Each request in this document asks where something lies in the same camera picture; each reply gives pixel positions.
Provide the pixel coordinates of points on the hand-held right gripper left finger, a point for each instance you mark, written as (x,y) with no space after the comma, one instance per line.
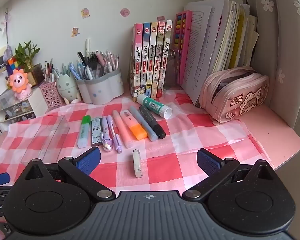
(88,160)

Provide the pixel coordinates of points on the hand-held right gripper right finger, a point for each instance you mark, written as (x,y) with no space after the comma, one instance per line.
(207,162)

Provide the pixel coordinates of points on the green highlighter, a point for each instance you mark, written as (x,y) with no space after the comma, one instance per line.
(83,135)

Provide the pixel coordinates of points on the dark pencil lead case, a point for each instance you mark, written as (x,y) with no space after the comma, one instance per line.
(97,132)

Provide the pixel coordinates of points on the purple cartoon pen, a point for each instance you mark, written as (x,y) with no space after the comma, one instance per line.
(106,135)

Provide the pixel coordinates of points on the slim purple mechanical pencil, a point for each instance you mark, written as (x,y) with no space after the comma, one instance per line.
(116,140)

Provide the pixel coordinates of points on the pink highlighter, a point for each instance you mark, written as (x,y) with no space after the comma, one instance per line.
(123,132)

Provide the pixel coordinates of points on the clear plastic organizer tray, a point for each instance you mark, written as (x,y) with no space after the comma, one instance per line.
(47,140)

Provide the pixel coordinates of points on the orange highlighter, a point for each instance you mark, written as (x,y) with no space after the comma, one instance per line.
(137,131)

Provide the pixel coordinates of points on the grey-blue marker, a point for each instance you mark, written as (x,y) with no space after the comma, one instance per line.
(145,125)

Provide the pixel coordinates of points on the black marker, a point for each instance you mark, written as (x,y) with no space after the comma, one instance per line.
(153,123)

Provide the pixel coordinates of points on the green and white glue stick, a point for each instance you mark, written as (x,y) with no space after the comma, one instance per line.
(152,103)

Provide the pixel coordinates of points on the pink checkered tablecloth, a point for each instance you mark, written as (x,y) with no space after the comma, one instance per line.
(177,132)

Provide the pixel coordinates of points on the dirty white eraser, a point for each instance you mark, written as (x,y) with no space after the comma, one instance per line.
(137,165)

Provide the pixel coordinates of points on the grey flower-shaped pen holder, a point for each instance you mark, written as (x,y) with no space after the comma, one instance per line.
(102,90)

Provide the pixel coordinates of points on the pink cartoon pencil pouch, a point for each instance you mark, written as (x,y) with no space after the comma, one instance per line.
(240,97)

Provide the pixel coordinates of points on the green egg-shaped pen holder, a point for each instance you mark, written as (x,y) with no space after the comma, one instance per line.
(66,90)

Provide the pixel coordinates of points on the pink perforated pen holder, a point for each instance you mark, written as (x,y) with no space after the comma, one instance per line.
(50,95)

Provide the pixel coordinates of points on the white desktop drawer organiser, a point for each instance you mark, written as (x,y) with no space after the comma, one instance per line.
(37,100)

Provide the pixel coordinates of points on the clear plastic drawer box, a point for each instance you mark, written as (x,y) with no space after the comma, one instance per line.
(5,100)

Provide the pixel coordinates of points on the black magnifying glass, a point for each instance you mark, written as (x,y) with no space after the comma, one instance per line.
(89,72)

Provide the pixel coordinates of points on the bunch of blue pens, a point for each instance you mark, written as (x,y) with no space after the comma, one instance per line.
(71,71)

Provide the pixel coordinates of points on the bunch of thin pens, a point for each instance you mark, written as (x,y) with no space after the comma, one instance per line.
(50,73)

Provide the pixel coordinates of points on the clear acrylic bookend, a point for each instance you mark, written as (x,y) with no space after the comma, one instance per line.
(173,72)

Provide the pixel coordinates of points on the pink lion toy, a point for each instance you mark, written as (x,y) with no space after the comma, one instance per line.
(18,81)

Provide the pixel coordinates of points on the dark glass vase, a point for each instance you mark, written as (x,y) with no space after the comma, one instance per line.
(37,73)

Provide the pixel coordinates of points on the bunch of assorted pens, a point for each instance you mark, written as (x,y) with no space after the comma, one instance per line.
(101,60)

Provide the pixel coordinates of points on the white spine comic book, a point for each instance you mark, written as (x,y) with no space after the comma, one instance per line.
(167,55)

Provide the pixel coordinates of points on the pink spine comic book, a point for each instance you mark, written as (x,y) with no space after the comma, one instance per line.
(137,55)

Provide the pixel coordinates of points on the colourful puzzle cube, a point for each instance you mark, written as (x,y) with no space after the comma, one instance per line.
(11,63)

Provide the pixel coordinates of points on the blue spine comic book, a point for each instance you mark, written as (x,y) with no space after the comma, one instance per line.
(145,55)

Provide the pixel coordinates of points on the stack of paper booklets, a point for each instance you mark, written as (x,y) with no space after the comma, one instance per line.
(215,42)

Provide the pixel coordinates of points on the yellow spine comic book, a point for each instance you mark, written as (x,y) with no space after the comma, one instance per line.
(152,55)

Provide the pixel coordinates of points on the pink abacus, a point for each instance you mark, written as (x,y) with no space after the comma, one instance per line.
(187,42)

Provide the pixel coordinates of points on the lucky bamboo plant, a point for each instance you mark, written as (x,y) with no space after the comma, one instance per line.
(26,53)

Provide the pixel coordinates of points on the purple sachet bag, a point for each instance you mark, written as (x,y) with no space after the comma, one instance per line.
(8,52)

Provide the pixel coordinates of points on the grey floral fabric panel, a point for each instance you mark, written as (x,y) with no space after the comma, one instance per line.
(285,42)

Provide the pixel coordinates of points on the animal wall sticker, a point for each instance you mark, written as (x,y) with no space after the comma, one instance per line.
(75,32)

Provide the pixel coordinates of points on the yellow and pink wall sticker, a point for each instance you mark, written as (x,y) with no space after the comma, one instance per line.
(85,13)

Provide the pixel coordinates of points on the round pink wall sticker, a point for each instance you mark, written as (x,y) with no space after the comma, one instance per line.
(125,12)

